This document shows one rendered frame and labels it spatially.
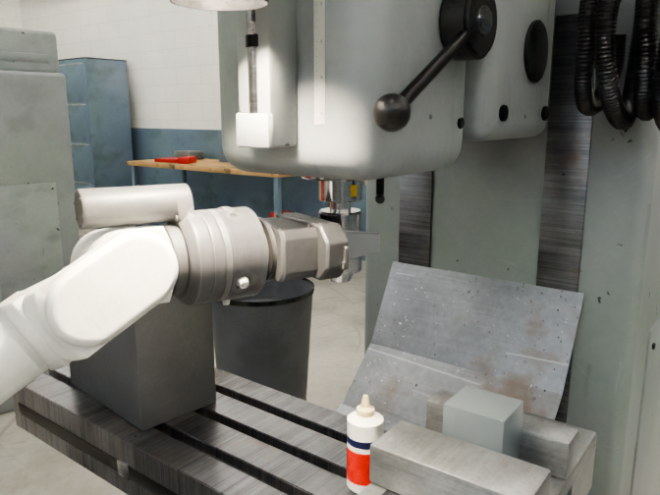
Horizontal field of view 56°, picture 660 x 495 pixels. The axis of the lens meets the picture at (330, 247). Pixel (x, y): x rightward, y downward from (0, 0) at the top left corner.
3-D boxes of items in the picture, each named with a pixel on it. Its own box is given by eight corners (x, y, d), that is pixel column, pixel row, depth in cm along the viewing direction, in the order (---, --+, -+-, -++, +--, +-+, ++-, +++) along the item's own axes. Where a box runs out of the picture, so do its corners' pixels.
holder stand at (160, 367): (140, 432, 81) (131, 286, 77) (70, 383, 96) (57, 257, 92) (217, 403, 89) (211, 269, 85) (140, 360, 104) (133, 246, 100)
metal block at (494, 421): (500, 481, 56) (504, 421, 55) (440, 460, 60) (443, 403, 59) (520, 457, 60) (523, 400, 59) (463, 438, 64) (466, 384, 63)
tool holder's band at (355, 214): (370, 220, 65) (371, 210, 65) (335, 224, 63) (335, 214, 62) (345, 214, 69) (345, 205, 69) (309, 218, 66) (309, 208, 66)
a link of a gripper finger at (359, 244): (375, 255, 66) (326, 262, 63) (375, 226, 66) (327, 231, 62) (384, 258, 65) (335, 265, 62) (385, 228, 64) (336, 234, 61)
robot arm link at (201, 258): (233, 306, 55) (101, 329, 49) (191, 295, 64) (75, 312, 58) (222, 179, 54) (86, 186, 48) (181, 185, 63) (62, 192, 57)
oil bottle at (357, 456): (368, 500, 67) (370, 407, 64) (339, 486, 69) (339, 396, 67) (389, 482, 70) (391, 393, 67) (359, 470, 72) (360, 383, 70)
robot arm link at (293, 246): (351, 207, 59) (235, 217, 52) (349, 303, 61) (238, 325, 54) (286, 192, 69) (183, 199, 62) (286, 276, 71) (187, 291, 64)
